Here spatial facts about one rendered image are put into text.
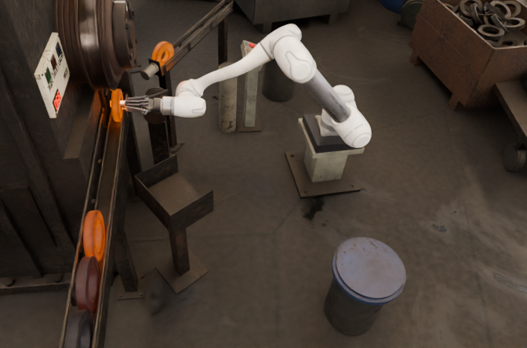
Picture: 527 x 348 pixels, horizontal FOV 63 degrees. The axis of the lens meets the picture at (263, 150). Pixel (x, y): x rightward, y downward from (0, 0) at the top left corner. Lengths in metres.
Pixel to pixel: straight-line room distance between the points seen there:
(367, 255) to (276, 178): 0.99
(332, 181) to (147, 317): 1.36
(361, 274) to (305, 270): 0.53
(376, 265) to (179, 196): 0.91
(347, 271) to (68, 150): 1.24
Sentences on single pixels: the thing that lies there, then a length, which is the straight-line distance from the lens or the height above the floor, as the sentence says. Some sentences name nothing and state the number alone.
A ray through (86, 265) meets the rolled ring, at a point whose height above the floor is 0.78.
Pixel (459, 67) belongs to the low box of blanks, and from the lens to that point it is 3.65.
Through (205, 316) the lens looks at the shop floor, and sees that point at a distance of 2.26.
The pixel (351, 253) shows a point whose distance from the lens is 1.99.
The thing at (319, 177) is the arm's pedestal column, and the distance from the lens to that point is 2.74.
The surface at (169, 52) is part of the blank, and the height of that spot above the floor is 0.71.
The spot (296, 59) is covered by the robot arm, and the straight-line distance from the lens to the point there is 1.84.
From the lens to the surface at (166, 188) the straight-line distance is 1.92.
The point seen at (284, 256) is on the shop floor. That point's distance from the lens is 2.43.
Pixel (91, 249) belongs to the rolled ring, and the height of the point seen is 0.74.
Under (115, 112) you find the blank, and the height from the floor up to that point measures 0.76.
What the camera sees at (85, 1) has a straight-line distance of 1.77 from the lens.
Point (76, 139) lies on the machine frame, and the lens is 1.82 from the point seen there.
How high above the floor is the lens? 2.06
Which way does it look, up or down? 44 degrees down
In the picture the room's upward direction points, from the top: 5 degrees clockwise
